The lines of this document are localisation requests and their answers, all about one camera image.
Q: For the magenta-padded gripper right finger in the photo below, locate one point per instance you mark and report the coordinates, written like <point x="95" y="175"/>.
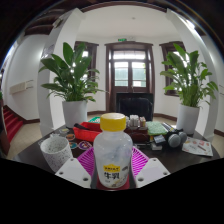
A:
<point x="151" y="170"/>

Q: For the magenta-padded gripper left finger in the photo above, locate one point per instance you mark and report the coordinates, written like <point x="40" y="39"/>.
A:
<point x="73" y="171"/>

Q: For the clear bottle with yellow cap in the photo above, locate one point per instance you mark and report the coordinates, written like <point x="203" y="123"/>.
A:
<point x="112" y="151"/>

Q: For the white speckled mug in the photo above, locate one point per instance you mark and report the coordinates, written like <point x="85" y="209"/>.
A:
<point x="56" y="153"/>

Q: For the small round printed disc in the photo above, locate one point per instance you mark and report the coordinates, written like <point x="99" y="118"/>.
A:
<point x="73" y="145"/>
<point x="85" y="145"/>
<point x="70" y="136"/>

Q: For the grey and black headphones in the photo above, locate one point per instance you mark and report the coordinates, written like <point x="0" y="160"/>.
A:
<point x="175" y="140"/>

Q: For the red plastic tray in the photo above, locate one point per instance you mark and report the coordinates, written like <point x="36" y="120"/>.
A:
<point x="85" y="134"/>

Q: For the green cloth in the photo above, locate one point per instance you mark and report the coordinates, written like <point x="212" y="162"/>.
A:
<point x="156" y="128"/>

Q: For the dark box with small jars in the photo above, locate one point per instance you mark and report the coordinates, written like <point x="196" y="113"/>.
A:
<point x="137" y="128"/>

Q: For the printed paper leaflet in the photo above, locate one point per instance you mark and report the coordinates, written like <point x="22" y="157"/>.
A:
<point x="197" y="146"/>

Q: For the green plastic basket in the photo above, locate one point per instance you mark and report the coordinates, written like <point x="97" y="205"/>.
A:
<point x="94" y="119"/>

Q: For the bushy plant in white pot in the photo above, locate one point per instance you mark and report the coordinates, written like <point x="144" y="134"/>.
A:
<point x="75" y="115"/>

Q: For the tall plant in white pot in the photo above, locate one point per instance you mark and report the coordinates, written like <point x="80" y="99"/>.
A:
<point x="187" y="120"/>

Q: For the black chair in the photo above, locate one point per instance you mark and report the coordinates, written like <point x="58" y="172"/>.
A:
<point x="135" y="106"/>

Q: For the red carpeted stairs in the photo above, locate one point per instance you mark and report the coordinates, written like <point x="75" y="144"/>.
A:
<point x="12" y="123"/>

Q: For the wide dark wood framed window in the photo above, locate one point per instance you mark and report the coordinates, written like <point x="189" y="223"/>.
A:
<point x="166" y="53"/>

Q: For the narrow dark wood framed window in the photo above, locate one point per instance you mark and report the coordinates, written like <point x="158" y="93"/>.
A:
<point x="91" y="50"/>

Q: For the green exit sign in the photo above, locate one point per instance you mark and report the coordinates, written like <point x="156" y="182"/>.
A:
<point x="122" y="39"/>

